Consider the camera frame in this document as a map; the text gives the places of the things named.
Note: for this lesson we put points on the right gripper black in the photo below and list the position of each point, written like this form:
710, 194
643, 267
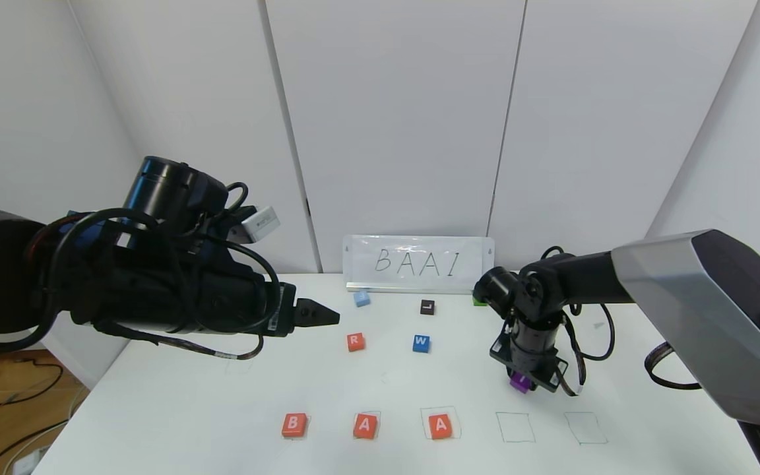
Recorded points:
530, 367

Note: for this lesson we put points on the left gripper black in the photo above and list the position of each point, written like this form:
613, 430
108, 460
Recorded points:
284, 310

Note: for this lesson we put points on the purple letter I block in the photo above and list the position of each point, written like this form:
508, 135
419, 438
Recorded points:
520, 383

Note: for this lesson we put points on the orange letter A block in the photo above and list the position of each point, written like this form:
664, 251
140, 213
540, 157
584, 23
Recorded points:
365, 425
440, 425

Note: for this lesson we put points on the orange letter B block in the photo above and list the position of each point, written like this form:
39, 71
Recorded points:
294, 424

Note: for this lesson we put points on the white BAAI sign board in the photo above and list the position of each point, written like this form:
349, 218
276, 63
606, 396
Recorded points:
419, 264

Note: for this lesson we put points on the light blue letter block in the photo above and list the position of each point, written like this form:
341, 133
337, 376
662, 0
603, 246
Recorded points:
361, 298

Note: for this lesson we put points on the orange letter R block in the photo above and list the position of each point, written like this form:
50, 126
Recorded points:
355, 342

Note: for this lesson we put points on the blue letter W block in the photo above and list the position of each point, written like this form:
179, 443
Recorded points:
421, 343

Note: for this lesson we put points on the black letter L block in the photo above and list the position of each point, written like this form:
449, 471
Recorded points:
427, 307

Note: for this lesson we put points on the white power strip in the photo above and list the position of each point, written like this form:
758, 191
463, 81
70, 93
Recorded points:
29, 463

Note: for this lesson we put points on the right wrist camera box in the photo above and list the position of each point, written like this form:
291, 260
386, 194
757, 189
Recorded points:
553, 377

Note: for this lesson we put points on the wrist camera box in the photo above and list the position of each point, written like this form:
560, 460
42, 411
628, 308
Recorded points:
553, 377
261, 223

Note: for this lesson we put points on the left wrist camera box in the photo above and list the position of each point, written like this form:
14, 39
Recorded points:
261, 223

